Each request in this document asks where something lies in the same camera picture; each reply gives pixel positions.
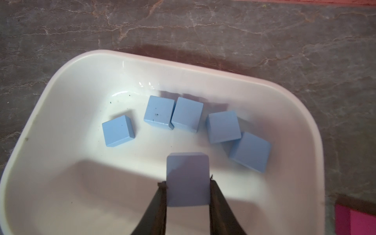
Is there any white plastic tray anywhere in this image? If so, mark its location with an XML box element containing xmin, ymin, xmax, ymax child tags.
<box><xmin>1</xmin><ymin>50</ymin><xmax>325</xmax><ymax>235</ymax></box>

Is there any magenta flat block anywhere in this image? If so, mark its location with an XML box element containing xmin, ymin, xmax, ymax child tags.
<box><xmin>335</xmin><ymin>204</ymin><xmax>376</xmax><ymax>235</ymax></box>

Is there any blue cube in tray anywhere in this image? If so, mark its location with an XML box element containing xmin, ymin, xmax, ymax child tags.
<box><xmin>171</xmin><ymin>97</ymin><xmax>204</xmax><ymax>133</ymax></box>
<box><xmin>229</xmin><ymin>132</ymin><xmax>272</xmax><ymax>173</ymax></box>
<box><xmin>144</xmin><ymin>96</ymin><xmax>175</xmax><ymax>130</ymax></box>
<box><xmin>206</xmin><ymin>111</ymin><xmax>241</xmax><ymax>144</ymax></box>

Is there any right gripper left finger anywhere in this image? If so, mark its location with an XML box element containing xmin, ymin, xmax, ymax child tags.
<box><xmin>131</xmin><ymin>181</ymin><xmax>167</xmax><ymax>235</ymax></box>

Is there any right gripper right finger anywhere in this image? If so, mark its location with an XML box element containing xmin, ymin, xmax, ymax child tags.
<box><xmin>209</xmin><ymin>177</ymin><xmax>246</xmax><ymax>235</ymax></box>

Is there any small blue cube block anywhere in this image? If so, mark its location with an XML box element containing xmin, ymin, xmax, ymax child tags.
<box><xmin>102</xmin><ymin>115</ymin><xmax>135</xmax><ymax>147</ymax></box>

